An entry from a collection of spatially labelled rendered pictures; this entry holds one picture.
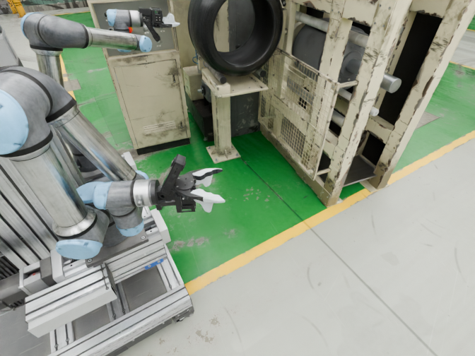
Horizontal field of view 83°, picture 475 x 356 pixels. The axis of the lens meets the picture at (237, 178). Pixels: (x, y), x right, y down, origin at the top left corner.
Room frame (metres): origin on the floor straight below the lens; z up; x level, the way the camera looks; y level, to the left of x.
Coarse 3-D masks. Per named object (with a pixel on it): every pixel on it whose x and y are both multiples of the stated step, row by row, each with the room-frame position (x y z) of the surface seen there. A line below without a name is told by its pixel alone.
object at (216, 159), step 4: (232, 144) 2.23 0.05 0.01; (208, 148) 2.16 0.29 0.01; (212, 148) 2.16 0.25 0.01; (232, 152) 2.10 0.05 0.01; (236, 152) 2.10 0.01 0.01; (212, 156) 2.03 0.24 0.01; (216, 156) 2.03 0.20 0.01; (220, 156) 2.02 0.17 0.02; (224, 156) 2.03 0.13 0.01; (228, 156) 2.03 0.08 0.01; (232, 156) 2.03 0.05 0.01; (236, 156) 2.03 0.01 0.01; (240, 156) 2.04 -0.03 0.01; (216, 160) 1.96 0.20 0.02; (220, 160) 1.97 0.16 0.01; (224, 160) 1.97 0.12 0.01
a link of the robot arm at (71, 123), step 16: (48, 80) 0.61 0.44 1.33; (64, 96) 0.63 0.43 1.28; (64, 112) 0.60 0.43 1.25; (80, 112) 0.65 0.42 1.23; (64, 128) 0.60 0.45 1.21; (80, 128) 0.61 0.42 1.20; (80, 144) 0.60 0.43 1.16; (96, 144) 0.61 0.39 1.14; (96, 160) 0.60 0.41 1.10; (112, 160) 0.62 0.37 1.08; (112, 176) 0.60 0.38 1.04; (128, 176) 0.62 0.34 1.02; (144, 176) 0.68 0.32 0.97
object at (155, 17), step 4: (140, 8) 1.59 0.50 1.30; (144, 8) 1.62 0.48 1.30; (148, 8) 1.62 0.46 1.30; (152, 8) 1.65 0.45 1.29; (156, 8) 1.66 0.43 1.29; (140, 12) 1.59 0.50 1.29; (144, 12) 1.60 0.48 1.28; (148, 12) 1.61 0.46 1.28; (152, 12) 1.60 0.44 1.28; (156, 12) 1.62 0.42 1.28; (160, 12) 1.61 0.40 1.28; (140, 16) 1.58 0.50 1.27; (144, 16) 1.60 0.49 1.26; (148, 16) 1.61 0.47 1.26; (152, 16) 1.60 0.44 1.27; (156, 16) 1.62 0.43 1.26; (160, 16) 1.62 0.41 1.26; (144, 20) 1.60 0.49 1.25; (148, 20) 1.61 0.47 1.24; (152, 20) 1.61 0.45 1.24; (156, 20) 1.61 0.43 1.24; (160, 20) 1.62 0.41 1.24; (152, 24) 1.61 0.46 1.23; (156, 24) 1.60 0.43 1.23; (160, 24) 1.61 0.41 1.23
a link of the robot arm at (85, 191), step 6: (84, 186) 0.65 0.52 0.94; (90, 186) 0.65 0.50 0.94; (78, 192) 0.62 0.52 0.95; (84, 192) 0.62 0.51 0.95; (90, 192) 0.62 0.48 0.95; (84, 198) 0.59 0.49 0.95; (90, 198) 0.59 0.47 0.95; (90, 204) 0.58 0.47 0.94; (102, 210) 0.57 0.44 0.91; (108, 210) 0.59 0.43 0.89; (108, 216) 0.57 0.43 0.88
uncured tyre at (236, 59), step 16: (192, 0) 1.80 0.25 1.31; (208, 0) 1.66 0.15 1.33; (224, 0) 1.66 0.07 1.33; (256, 0) 2.03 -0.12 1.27; (272, 0) 1.77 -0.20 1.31; (192, 16) 1.72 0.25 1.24; (208, 16) 1.63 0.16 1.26; (256, 16) 2.03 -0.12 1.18; (272, 16) 1.95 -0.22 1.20; (192, 32) 1.72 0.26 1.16; (208, 32) 1.63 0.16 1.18; (256, 32) 2.03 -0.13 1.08; (272, 32) 1.80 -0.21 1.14; (208, 48) 1.63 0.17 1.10; (240, 48) 1.99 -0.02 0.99; (256, 48) 2.00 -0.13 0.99; (272, 48) 1.78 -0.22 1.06; (224, 64) 1.66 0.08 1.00; (240, 64) 1.91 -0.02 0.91; (256, 64) 1.74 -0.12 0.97
